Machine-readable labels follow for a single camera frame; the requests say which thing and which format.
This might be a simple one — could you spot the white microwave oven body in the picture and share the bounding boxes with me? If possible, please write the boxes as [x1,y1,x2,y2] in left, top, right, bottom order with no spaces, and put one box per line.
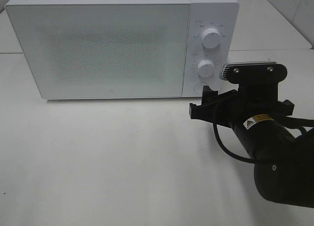
[5,0,239,98]

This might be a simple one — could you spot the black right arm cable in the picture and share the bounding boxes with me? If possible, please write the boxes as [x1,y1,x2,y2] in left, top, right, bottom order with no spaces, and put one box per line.
[211,103,310,164]

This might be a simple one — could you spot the white round door button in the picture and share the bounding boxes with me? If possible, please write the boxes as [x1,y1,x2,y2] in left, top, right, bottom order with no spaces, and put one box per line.
[194,82,208,94]

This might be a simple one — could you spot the white microwave door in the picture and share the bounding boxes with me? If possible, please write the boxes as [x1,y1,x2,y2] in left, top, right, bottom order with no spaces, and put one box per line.
[7,3,190,99]

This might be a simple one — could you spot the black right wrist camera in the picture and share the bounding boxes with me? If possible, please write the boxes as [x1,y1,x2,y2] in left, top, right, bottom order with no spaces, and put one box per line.
[219,61,288,85]

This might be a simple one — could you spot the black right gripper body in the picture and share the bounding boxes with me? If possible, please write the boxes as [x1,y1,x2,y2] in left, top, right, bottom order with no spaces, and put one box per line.
[189,86,294,160]

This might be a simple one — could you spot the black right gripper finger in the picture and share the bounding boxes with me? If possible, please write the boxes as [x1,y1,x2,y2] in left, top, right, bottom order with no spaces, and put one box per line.
[201,85,218,105]

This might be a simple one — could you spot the white round knob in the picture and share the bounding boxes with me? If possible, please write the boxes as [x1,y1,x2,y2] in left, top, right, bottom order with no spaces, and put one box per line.
[200,27,221,49]
[197,59,215,78]

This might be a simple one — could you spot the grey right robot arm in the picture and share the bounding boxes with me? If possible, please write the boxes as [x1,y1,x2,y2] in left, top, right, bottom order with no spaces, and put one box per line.
[189,84,314,208]

